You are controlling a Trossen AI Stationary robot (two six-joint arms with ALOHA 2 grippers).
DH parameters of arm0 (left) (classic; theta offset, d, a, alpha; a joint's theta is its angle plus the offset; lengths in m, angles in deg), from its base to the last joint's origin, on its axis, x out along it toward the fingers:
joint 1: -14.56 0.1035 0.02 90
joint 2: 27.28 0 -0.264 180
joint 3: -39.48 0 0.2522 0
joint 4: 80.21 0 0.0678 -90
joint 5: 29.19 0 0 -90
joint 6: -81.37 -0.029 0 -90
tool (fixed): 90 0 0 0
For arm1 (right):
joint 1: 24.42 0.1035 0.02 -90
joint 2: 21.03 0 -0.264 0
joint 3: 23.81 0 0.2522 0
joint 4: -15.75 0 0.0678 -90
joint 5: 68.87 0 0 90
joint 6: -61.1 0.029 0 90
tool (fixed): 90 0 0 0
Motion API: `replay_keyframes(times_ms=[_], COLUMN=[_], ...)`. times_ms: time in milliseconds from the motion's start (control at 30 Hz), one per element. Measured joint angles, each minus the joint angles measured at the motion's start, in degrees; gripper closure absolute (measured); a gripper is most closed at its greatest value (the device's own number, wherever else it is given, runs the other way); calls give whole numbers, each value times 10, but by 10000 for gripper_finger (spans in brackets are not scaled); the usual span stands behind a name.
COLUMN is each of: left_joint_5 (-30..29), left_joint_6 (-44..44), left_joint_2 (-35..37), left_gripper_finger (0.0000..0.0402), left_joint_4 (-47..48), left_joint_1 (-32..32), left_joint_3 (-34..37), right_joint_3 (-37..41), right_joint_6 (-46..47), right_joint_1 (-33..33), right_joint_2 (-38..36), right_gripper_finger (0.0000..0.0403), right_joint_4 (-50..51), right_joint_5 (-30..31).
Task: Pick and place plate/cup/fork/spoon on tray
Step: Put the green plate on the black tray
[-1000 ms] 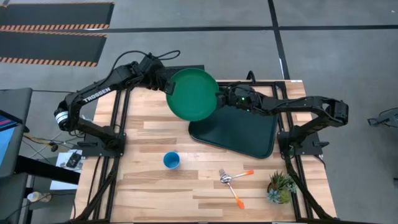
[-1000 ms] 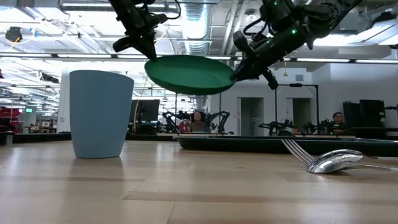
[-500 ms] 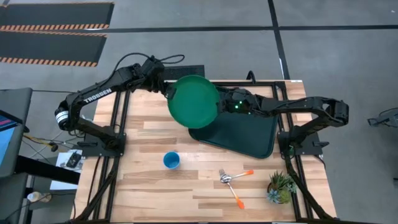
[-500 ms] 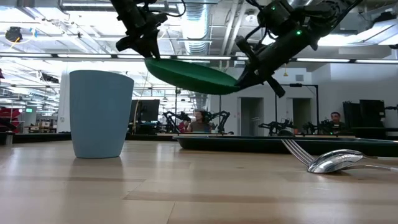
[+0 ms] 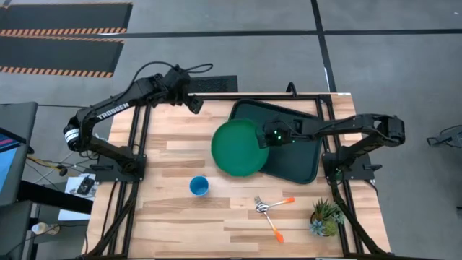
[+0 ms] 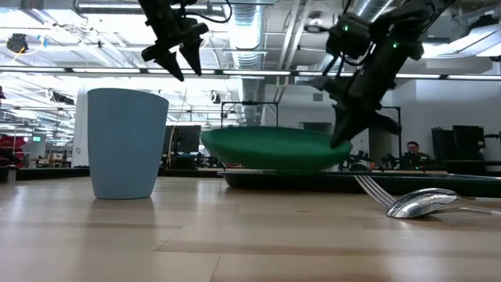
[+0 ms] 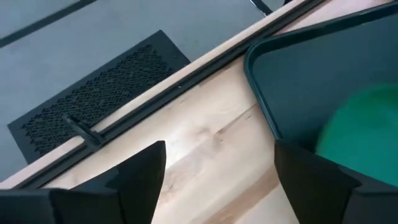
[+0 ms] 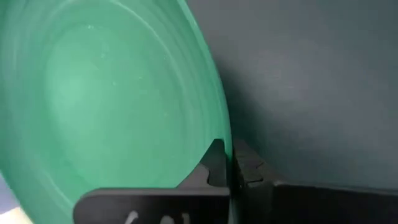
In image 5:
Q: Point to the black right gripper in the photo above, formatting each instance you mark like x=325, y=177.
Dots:
x=278, y=134

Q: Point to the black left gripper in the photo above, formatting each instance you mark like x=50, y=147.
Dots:
x=177, y=85

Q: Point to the green round plate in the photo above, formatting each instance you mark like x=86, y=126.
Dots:
x=234, y=148

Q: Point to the blue plastic cup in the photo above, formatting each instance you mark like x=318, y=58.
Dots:
x=199, y=186

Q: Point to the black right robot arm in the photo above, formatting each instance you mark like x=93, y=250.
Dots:
x=361, y=124

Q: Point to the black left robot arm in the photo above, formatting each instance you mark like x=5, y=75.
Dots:
x=108, y=110

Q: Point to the dark green serving tray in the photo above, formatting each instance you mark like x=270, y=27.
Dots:
x=296, y=162

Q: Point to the black floor vent grate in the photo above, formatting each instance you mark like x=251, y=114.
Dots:
x=214, y=84

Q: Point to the potted succulent plant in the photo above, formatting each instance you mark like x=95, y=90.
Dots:
x=325, y=218

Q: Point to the small black handheld device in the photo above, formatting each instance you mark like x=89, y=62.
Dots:
x=85, y=185

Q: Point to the black hazard-striped floor mat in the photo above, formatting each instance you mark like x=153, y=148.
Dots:
x=57, y=56
x=65, y=18

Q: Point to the white paper sheet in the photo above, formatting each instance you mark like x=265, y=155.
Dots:
x=74, y=206

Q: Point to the black desk bar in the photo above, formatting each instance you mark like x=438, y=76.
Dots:
x=54, y=196

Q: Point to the grey monitor with blue screen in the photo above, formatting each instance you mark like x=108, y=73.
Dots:
x=9, y=159

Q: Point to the clear plastic bottle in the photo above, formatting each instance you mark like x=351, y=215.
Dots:
x=40, y=228

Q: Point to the black aluminium table frame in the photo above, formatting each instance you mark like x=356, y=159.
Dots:
x=139, y=144

